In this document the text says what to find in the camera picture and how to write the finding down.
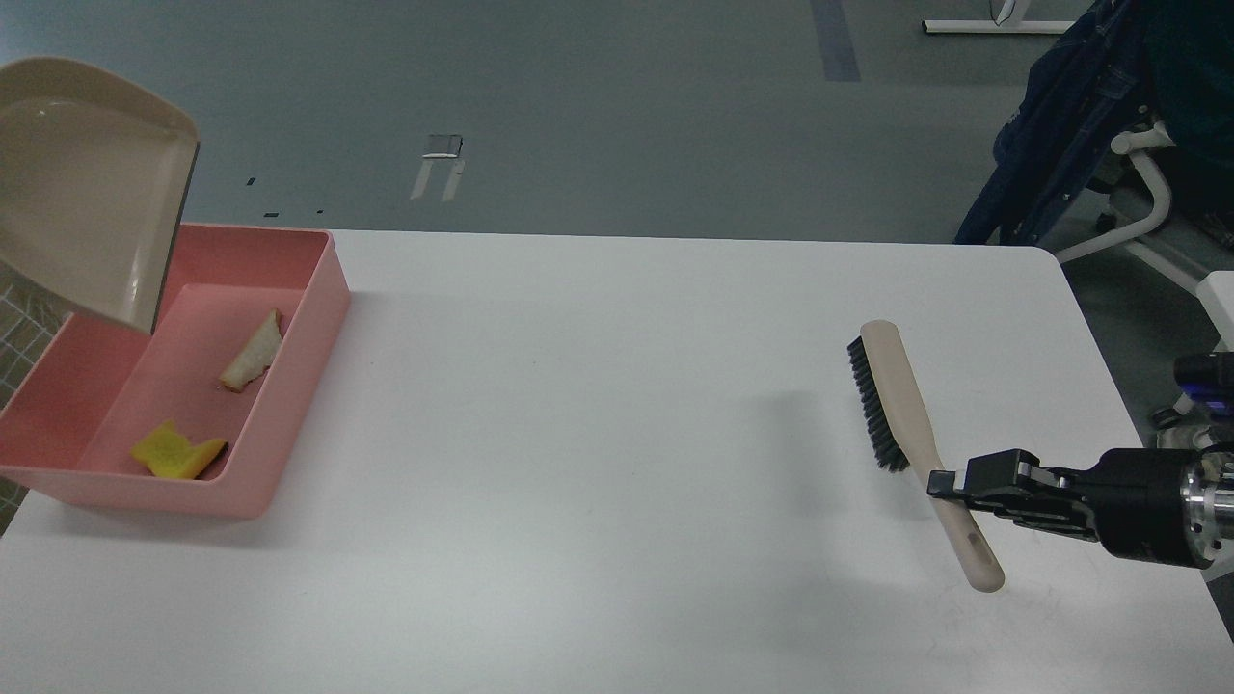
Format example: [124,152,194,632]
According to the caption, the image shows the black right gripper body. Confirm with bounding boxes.
[1085,448,1232,571]

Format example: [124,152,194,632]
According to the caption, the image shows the pink plastic bin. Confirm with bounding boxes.
[1,224,350,519]

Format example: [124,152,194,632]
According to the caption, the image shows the beige checkered fabric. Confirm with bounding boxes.
[1,264,73,406]

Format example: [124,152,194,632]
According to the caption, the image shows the yellow green sponge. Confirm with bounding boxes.
[130,420,228,480]

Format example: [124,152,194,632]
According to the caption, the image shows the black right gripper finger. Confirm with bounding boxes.
[928,449,1098,541]

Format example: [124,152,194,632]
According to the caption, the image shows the white bread slice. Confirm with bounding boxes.
[218,307,283,391]

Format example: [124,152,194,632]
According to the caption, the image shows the white floor stand base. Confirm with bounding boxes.
[921,1,1075,36]

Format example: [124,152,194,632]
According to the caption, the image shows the beige plastic dustpan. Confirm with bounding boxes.
[1,57,201,333]

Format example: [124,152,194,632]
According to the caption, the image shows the white chair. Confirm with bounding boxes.
[1053,116,1232,349]

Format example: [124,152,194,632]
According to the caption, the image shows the beige hand brush black bristles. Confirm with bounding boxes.
[847,319,1006,594]

